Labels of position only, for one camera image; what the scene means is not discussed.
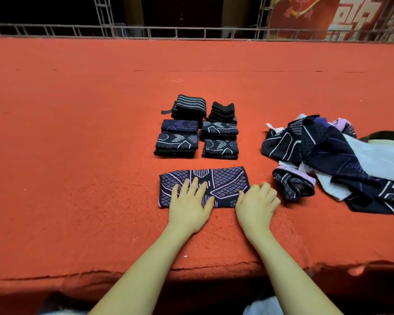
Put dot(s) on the person's right forearm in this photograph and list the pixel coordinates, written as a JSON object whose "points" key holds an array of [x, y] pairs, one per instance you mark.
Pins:
{"points": [[292, 282]]}

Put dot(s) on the grey metal railing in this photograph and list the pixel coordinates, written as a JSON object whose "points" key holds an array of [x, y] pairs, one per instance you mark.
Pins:
{"points": [[52, 30]]}

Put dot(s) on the red banner with white print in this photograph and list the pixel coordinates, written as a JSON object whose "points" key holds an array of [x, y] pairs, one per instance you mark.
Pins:
{"points": [[302, 15]]}

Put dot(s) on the single black purple-lined sock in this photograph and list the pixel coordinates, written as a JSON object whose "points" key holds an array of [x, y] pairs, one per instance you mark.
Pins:
{"points": [[292, 185], [220, 179]]}

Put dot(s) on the single black grey-striped sock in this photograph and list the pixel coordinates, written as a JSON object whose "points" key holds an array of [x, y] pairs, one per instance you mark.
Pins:
{"points": [[219, 128]]}

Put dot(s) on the dark brown door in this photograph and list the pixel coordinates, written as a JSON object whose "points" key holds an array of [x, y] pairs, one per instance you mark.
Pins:
{"points": [[182, 11]]}

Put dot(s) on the person's left hand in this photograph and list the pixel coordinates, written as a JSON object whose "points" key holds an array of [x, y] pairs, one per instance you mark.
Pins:
{"points": [[190, 212]]}

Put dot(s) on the heap of dark patterned socks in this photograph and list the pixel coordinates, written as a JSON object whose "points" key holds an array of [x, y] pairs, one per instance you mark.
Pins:
{"points": [[328, 154]]}

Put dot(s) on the single navy blue-lined sock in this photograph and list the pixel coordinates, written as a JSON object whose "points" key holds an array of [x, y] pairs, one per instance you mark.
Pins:
{"points": [[180, 125]]}

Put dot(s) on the single black grey-heeled sock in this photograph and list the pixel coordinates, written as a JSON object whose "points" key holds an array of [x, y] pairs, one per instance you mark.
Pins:
{"points": [[219, 137]]}

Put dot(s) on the single black white-patterned sock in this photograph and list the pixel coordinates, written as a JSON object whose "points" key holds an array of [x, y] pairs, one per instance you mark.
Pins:
{"points": [[176, 140], [220, 147], [175, 154]]}

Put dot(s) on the person's pale blue clothing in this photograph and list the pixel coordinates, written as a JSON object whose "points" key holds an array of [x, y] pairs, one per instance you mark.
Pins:
{"points": [[262, 307]]}

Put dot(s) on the grey metal truss tower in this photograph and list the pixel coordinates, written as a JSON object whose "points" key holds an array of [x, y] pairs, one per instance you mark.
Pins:
{"points": [[104, 16], [263, 17]]}

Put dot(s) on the person's left forearm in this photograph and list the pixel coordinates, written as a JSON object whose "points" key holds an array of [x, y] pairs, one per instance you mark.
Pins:
{"points": [[141, 278]]}

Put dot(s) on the person's right hand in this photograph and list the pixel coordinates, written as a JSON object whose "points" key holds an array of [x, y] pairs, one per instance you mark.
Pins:
{"points": [[257, 212]]}

